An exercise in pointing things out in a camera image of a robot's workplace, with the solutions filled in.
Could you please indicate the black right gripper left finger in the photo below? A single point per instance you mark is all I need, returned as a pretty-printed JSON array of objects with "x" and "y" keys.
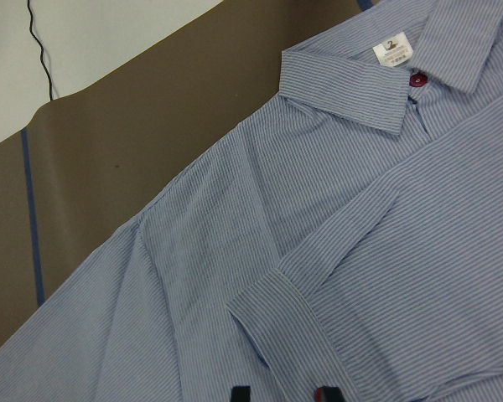
[{"x": 241, "y": 392}]

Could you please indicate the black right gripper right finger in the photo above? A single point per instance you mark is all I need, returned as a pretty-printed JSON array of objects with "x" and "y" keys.
[{"x": 328, "y": 389}]

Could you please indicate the blue striped button shirt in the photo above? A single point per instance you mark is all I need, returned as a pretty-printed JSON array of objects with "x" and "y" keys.
[{"x": 353, "y": 226}]

